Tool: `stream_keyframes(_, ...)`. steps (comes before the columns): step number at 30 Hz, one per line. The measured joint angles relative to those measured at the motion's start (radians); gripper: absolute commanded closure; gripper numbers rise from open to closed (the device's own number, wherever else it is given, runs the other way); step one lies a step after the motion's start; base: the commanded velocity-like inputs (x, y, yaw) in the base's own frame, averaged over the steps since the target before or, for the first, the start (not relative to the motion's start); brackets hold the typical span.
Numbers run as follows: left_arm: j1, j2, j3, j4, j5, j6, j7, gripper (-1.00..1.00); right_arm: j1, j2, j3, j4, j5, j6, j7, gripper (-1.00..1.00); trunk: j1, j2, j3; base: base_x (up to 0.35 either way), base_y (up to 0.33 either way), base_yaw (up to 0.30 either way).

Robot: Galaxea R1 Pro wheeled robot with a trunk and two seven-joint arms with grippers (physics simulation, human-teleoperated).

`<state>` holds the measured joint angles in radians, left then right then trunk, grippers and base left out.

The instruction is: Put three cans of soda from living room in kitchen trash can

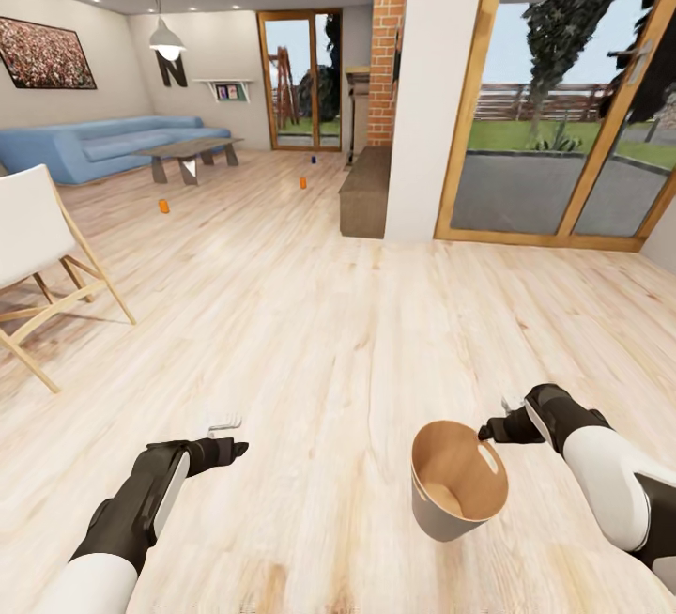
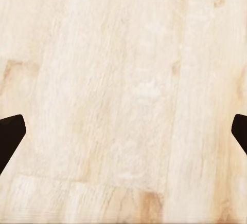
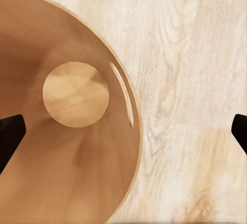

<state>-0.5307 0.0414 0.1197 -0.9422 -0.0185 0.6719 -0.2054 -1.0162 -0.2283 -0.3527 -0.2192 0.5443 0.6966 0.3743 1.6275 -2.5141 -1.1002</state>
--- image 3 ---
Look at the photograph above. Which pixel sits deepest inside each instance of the trash can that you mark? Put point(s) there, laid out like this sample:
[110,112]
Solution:
[80,156]

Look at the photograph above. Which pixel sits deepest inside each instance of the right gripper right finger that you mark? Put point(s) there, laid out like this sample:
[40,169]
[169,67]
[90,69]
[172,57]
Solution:
[239,130]

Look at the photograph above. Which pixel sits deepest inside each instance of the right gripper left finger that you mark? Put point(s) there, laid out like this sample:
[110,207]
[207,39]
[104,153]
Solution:
[12,131]

